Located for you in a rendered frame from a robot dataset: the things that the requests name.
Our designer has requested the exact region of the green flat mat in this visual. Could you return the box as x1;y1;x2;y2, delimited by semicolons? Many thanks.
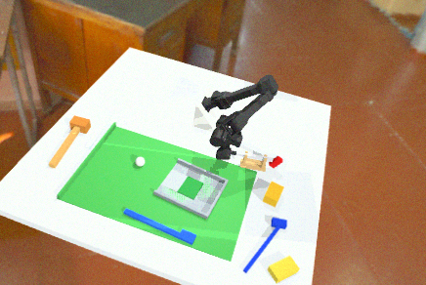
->
59;127;257;262

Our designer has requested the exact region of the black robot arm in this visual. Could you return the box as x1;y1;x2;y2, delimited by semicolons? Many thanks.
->
201;74;278;147

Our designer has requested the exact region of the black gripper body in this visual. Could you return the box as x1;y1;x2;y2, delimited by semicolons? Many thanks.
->
216;136;231;160

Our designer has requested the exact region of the white golf ball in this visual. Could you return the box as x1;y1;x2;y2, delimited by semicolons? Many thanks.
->
135;157;145;167

